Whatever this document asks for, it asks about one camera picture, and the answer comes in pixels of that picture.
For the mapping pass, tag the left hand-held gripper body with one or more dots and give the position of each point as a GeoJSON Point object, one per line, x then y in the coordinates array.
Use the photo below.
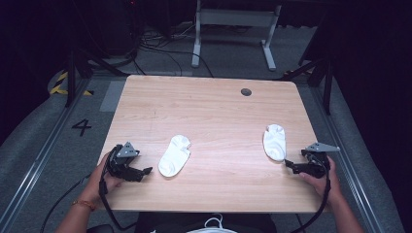
{"type": "Point", "coordinates": [120, 161]}

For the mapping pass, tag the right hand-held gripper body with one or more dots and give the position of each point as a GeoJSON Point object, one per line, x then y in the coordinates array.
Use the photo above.
{"type": "Point", "coordinates": [317, 161]}

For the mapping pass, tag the white ankle sock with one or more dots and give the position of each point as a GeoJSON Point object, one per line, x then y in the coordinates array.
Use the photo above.
{"type": "Point", "coordinates": [174, 157]}
{"type": "Point", "coordinates": [274, 142]}

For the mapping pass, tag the person's right hand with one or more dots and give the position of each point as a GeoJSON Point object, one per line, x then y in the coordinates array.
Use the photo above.
{"type": "Point", "coordinates": [324, 187]}

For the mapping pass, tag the person's left hand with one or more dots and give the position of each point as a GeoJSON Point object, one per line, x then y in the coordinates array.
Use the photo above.
{"type": "Point", "coordinates": [97, 186]}

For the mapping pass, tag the person's black clothing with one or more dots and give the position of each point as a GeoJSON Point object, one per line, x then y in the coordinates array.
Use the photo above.
{"type": "Point", "coordinates": [162, 223]}

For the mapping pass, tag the black metal stand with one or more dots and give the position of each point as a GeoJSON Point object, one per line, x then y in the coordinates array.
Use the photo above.
{"type": "Point", "coordinates": [71, 84]}
{"type": "Point", "coordinates": [327, 87]}

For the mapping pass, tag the aluminium floor rail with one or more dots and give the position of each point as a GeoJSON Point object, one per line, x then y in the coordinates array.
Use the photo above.
{"type": "Point", "coordinates": [39, 161]}
{"type": "Point", "coordinates": [350, 168]}

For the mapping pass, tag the white metal desk frame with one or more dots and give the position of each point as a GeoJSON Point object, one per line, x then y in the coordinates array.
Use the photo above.
{"type": "Point", "coordinates": [238, 16]}

